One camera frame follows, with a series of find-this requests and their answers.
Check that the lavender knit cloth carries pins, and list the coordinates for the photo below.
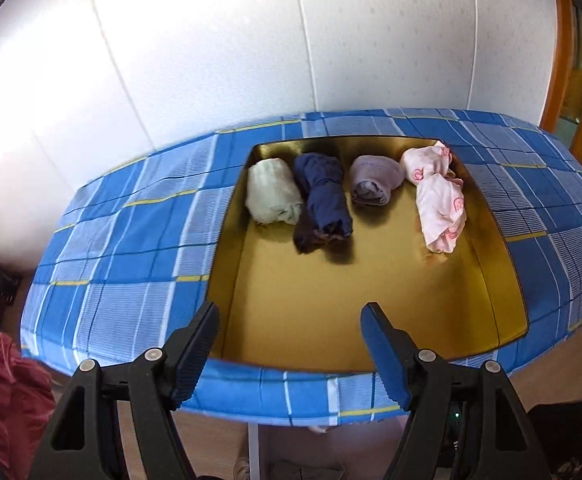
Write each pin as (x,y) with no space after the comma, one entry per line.
(371,175)

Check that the gold box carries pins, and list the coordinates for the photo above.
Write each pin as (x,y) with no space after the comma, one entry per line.
(321,285)

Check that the wooden door frame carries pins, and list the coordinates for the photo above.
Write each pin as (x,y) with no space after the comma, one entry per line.
(561,60)

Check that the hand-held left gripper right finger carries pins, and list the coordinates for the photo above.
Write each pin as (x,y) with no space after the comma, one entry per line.
(386,350)

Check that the pink smiley print cloth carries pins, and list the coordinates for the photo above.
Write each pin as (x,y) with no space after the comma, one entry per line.
(438,205)

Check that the navy blue cloth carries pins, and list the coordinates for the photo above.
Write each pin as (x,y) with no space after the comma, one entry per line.
(323,205)

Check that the pale green cloth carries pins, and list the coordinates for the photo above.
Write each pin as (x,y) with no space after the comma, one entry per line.
(271,190)

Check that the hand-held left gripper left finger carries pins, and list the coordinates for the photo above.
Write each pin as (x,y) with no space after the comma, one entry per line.
(196,355)

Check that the red quilted cloth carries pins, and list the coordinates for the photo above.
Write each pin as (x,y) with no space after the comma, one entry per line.
(6,390)

